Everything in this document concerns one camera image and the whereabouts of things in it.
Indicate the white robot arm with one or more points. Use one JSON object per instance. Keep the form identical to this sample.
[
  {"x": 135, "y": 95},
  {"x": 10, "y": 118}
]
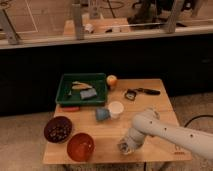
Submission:
[{"x": 147, "y": 123}]

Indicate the blue sponge in tray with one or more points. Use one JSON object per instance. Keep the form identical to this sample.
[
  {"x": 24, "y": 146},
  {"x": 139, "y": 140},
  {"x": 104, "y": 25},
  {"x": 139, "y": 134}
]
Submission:
[{"x": 87, "y": 94}]

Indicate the dark brown bowl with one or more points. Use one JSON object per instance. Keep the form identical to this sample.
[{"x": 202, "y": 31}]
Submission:
[{"x": 58, "y": 129}]

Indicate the black handled peeler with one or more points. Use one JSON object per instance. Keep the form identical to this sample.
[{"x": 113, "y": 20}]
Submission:
[{"x": 130, "y": 94}]

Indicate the orange apple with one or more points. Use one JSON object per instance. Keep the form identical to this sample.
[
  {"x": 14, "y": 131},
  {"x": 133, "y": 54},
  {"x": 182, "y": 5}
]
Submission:
[{"x": 111, "y": 80}]

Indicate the green plastic tray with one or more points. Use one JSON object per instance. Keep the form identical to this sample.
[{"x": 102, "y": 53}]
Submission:
[{"x": 66, "y": 96}]

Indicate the white paper cup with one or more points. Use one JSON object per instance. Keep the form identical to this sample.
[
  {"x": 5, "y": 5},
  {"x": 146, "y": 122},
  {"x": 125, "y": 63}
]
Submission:
[{"x": 115, "y": 108}]

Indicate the yellow banana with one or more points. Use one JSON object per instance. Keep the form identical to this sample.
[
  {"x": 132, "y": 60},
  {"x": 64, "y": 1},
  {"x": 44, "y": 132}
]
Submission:
[{"x": 76, "y": 85}]

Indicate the grey towel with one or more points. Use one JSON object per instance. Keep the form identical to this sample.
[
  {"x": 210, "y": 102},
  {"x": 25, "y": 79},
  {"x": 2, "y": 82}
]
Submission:
[{"x": 124, "y": 148}]

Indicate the red marker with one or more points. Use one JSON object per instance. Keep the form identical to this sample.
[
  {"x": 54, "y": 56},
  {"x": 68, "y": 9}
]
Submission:
[{"x": 70, "y": 109}]

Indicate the red bowl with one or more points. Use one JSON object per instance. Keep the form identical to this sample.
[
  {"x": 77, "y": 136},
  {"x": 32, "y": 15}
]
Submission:
[{"x": 80, "y": 147}]

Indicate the blue cup on side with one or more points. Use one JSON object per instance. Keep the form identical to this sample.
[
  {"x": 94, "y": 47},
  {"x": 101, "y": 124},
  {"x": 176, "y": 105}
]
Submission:
[{"x": 102, "y": 114}]

